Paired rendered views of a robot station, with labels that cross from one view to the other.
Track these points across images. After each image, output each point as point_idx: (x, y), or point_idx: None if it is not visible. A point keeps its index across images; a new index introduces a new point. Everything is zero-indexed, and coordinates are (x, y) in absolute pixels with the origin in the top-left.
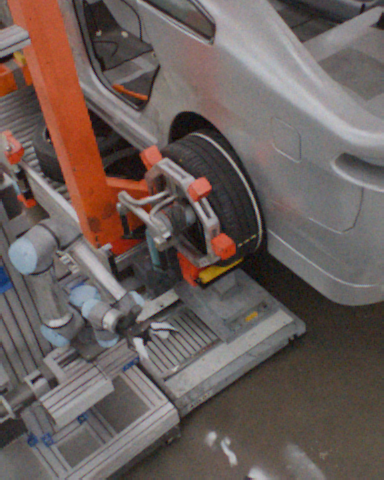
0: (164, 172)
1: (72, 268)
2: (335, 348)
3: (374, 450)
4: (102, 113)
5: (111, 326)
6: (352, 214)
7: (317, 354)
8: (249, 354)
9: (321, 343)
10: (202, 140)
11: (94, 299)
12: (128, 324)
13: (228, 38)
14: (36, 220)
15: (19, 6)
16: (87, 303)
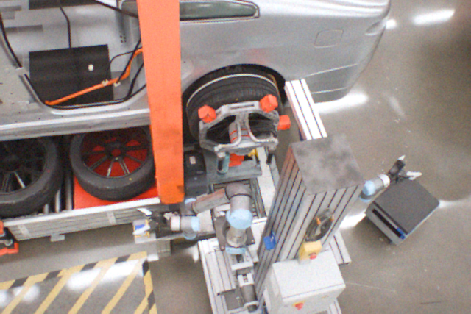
0: (235, 113)
1: None
2: (284, 130)
3: (352, 148)
4: (64, 129)
5: (389, 182)
6: (369, 49)
7: (283, 140)
8: (273, 169)
9: (277, 134)
10: (231, 79)
11: (366, 183)
12: (398, 173)
13: (271, 7)
14: (32, 252)
15: (176, 81)
16: (369, 187)
